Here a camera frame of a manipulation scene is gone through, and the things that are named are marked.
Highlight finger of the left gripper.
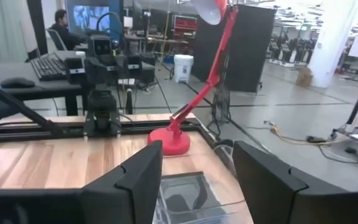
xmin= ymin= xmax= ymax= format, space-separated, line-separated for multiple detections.
xmin=103 ymin=58 xmax=117 ymax=90
xmin=87 ymin=58 xmax=104 ymax=90

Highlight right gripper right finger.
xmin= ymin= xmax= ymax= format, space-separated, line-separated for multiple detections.
xmin=232 ymin=141 xmax=358 ymax=224

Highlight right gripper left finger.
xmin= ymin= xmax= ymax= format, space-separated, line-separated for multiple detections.
xmin=0 ymin=140 xmax=163 ymax=224

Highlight black keyboard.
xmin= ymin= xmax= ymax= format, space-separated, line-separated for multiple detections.
xmin=30 ymin=57 xmax=68 ymax=82

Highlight person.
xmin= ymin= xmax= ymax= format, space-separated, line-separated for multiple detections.
xmin=48 ymin=9 xmax=85 ymax=51

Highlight grey office chair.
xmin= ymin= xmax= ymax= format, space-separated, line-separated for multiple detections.
xmin=46 ymin=28 xmax=68 ymax=52

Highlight large blue display screen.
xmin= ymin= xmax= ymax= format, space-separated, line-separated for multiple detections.
xmin=66 ymin=0 xmax=124 ymax=37

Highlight white bucket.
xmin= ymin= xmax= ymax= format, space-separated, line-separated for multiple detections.
xmin=173 ymin=54 xmax=195 ymax=83

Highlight red tool cabinet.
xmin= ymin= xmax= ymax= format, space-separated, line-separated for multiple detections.
xmin=171 ymin=14 xmax=198 ymax=40

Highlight red desk lamp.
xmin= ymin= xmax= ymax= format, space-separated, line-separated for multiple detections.
xmin=147 ymin=0 xmax=239 ymax=156

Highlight clear plastic bin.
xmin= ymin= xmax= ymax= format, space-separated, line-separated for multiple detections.
xmin=154 ymin=169 xmax=247 ymax=224

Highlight black computer mouse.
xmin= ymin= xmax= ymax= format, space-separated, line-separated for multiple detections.
xmin=0 ymin=77 xmax=36 ymax=89

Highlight grey desk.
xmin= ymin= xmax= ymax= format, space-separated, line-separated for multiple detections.
xmin=0 ymin=51 xmax=83 ymax=116

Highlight black metal stand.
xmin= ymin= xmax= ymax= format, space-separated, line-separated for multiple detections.
xmin=209 ymin=85 xmax=232 ymax=125

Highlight black partition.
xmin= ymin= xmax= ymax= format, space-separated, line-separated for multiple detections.
xmin=192 ymin=4 xmax=276 ymax=93

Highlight cardboard box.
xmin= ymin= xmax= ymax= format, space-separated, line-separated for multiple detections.
xmin=295 ymin=67 xmax=313 ymax=88

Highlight white pillar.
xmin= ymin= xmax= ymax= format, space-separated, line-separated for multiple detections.
xmin=307 ymin=0 xmax=358 ymax=88

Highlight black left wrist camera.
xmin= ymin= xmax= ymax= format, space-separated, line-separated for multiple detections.
xmin=88 ymin=33 xmax=114 ymax=59

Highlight yellow floor cable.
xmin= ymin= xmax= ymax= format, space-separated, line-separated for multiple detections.
xmin=264 ymin=121 xmax=351 ymax=146

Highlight black aluminium table frame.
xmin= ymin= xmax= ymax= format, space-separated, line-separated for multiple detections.
xmin=0 ymin=77 xmax=239 ymax=175

